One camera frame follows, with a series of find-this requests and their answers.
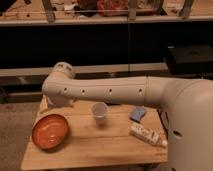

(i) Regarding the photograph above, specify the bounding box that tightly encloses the orange ceramic bowl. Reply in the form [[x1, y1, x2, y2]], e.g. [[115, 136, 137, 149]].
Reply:
[[32, 114, 70, 150]]

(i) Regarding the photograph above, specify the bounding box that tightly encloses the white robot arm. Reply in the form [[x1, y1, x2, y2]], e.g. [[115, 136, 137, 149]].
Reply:
[[42, 62, 213, 171]]

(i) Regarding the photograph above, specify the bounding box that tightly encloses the blue sponge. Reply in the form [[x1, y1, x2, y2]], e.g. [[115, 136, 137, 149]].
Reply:
[[129, 107, 146, 123]]

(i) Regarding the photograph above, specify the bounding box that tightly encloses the white tube bottle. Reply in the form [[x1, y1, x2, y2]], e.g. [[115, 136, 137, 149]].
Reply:
[[130, 122, 168, 148]]

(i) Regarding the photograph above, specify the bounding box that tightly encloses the black box on shelf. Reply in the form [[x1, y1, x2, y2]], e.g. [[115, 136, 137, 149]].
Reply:
[[165, 45, 213, 74]]

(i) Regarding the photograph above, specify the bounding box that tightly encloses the wooden shelf rack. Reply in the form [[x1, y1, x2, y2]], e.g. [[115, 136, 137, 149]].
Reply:
[[0, 0, 213, 26]]

